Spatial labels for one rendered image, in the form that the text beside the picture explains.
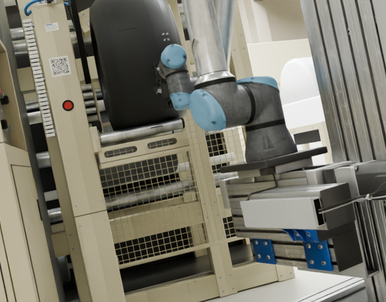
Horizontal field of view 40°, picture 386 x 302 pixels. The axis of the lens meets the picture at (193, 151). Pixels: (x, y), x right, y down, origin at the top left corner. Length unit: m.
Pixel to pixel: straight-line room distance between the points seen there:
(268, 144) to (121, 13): 0.88
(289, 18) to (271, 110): 9.56
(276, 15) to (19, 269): 9.73
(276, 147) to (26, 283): 0.74
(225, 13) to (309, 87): 4.45
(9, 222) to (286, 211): 0.69
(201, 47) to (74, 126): 0.88
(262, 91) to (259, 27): 8.73
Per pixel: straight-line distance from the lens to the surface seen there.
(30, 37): 2.28
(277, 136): 1.50
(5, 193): 1.43
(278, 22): 10.83
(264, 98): 1.50
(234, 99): 1.44
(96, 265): 2.22
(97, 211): 2.20
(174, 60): 1.64
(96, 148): 2.08
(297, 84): 6.16
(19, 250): 1.44
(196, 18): 1.48
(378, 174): 1.25
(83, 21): 2.68
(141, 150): 2.10
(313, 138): 4.39
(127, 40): 2.04
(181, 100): 1.63
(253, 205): 1.36
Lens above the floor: 0.78
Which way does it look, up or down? level
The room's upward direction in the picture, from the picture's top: 12 degrees counter-clockwise
